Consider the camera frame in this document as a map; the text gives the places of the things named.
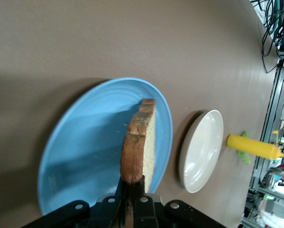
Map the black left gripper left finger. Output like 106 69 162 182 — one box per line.
20 180 128 228

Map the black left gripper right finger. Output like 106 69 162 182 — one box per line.
132 175 226 228

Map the brown bread slice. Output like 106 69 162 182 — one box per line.
120 98 157 228

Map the green lettuce leaf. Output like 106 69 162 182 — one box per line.
236 131 252 166

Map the yellow squeeze sauce bottle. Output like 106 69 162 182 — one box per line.
225 133 284 160

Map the blue round plate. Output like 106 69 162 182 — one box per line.
37 76 174 217

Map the beige round plate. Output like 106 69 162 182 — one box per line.
179 109 225 194

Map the aluminium frame rail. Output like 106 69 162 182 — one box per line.
241 59 284 228

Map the black hanging cable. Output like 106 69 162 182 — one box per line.
260 0 284 73

